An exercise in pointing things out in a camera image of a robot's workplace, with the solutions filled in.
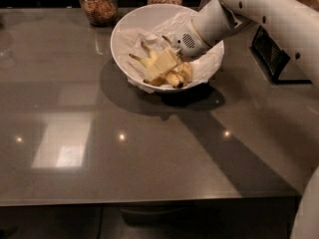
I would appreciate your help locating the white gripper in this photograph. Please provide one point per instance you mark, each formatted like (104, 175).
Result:
(189, 45)

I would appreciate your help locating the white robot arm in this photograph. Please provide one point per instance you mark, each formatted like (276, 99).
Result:
(292, 25)

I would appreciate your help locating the left small yellow banana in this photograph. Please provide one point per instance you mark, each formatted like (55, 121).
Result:
(148, 61)

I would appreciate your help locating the white bowl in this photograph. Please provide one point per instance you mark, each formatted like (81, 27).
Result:
(143, 20)

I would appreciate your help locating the white paper liner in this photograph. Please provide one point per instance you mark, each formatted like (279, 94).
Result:
(133, 40)

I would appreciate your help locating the left glass jar with nuts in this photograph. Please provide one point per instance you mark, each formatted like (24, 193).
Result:
(100, 12)

